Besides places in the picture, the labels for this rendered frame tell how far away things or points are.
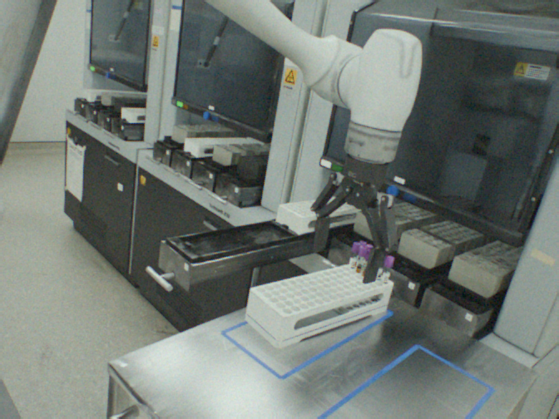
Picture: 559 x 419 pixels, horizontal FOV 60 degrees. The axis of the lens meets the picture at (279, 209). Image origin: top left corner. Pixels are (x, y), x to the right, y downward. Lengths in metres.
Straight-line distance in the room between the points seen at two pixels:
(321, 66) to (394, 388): 0.56
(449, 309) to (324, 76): 0.62
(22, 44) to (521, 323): 1.12
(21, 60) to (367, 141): 0.56
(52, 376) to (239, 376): 1.36
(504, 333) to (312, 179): 0.69
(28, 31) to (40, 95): 3.78
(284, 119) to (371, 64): 0.82
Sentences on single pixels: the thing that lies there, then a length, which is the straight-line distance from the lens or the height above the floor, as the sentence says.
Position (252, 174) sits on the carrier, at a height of 0.84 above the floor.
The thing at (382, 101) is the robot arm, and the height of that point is 1.24.
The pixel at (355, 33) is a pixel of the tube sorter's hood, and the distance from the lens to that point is 1.41.
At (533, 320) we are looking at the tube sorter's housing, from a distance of 1.23.
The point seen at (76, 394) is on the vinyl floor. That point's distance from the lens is 1.98.
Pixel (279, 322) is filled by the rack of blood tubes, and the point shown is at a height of 0.87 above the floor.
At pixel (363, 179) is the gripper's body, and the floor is 1.10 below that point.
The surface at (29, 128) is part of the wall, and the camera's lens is 4.67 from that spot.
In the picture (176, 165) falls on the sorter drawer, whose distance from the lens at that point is 1.96.
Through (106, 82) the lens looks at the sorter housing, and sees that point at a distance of 2.93.
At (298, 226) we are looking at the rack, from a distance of 1.31.
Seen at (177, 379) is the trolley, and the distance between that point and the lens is 0.76.
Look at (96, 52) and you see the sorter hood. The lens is 2.79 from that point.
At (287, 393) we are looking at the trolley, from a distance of 0.76.
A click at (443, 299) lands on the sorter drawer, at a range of 1.21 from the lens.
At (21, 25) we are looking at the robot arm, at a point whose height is 1.26.
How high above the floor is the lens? 1.31
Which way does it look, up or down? 20 degrees down
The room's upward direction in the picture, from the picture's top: 10 degrees clockwise
